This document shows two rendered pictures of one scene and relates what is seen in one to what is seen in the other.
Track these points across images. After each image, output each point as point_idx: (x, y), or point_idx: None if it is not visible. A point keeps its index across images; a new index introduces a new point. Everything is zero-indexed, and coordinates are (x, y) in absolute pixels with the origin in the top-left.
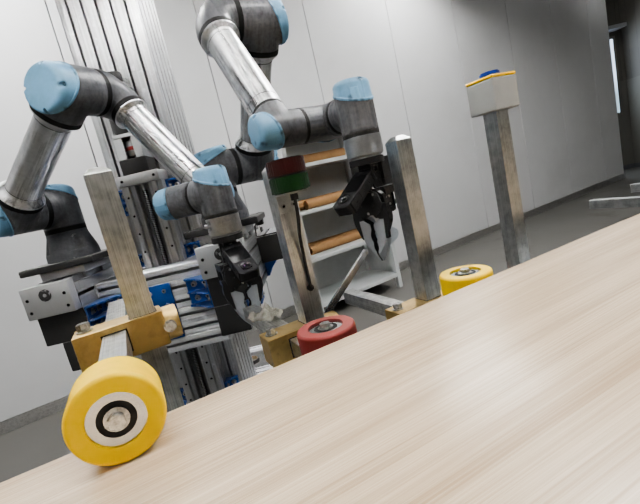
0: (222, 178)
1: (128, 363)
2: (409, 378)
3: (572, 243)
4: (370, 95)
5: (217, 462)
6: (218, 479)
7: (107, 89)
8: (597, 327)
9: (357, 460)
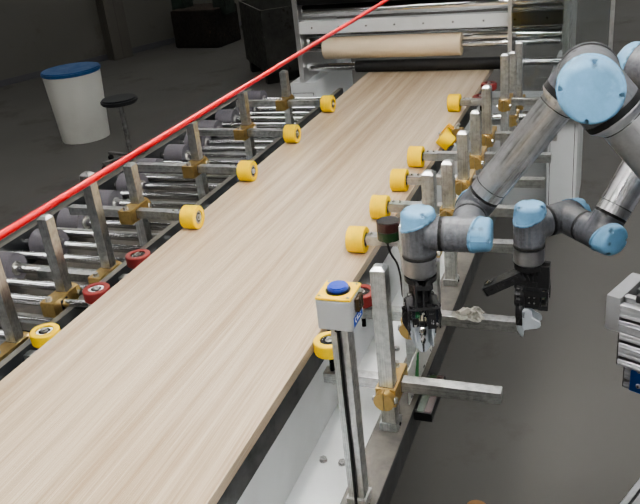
0: (514, 218)
1: (355, 231)
2: (298, 286)
3: (281, 384)
4: (401, 229)
5: (324, 258)
6: (318, 257)
7: None
8: (251, 315)
9: (290, 269)
